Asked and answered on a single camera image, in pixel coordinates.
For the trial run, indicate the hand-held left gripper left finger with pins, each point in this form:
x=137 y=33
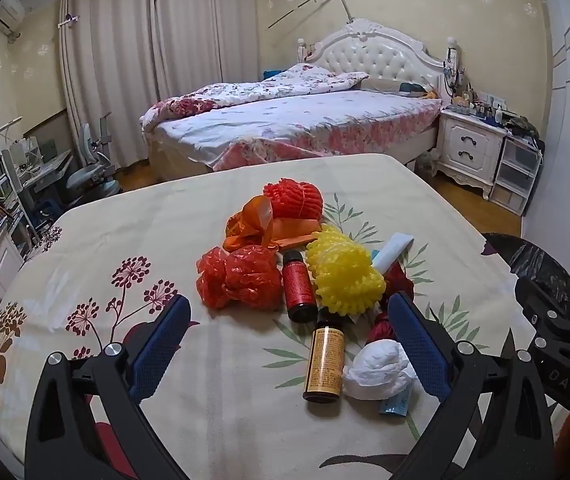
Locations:
x=160 y=350

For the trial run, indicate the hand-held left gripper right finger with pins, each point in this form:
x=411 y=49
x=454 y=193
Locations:
x=420 y=350

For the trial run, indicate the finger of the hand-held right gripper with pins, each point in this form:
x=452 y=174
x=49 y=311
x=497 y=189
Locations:
x=540 y=310

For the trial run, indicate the white tissue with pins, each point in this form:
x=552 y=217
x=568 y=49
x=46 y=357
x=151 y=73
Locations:
x=377 y=370

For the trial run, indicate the dark red mesh bag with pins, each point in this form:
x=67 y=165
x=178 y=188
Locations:
x=399 y=280

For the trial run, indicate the yellow label brown bottle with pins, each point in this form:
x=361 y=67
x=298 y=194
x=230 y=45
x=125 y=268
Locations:
x=324 y=365

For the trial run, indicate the red plastic bag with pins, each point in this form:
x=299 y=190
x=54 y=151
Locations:
x=237 y=275

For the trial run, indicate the yellow foam fruit net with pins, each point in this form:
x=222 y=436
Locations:
x=342 y=270

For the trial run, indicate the red label glass bottle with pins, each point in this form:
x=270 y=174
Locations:
x=297 y=282

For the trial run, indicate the orange plastic bag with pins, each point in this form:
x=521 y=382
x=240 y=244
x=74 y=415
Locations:
x=255 y=225

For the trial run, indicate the red foam fruit net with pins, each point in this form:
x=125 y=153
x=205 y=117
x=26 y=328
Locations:
x=292 y=200

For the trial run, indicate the floral print tablecloth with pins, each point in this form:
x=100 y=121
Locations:
x=165 y=220

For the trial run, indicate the clear plastic drawer unit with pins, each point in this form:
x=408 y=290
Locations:
x=515 y=172

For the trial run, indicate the white nightstand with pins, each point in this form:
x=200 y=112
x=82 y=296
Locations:
x=470 y=147

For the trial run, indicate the grey desk chair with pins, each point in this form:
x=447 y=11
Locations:
x=90 y=175

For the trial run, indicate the nightstand clutter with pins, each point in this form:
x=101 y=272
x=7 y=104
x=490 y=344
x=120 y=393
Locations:
x=485 y=107

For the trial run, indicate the study desk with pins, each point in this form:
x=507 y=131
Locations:
x=40 y=170

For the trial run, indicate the white upholstered bed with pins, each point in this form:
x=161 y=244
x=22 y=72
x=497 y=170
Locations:
x=315 y=120

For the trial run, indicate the pillow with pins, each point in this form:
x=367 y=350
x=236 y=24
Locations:
x=390 y=85

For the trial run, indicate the floral quilt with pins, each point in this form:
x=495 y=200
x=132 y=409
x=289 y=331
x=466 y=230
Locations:
x=265 y=87

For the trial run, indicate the beige curtains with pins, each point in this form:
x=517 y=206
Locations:
x=140 y=60

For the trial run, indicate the wall air conditioner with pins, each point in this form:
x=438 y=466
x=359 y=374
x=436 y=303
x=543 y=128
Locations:
x=7 y=12

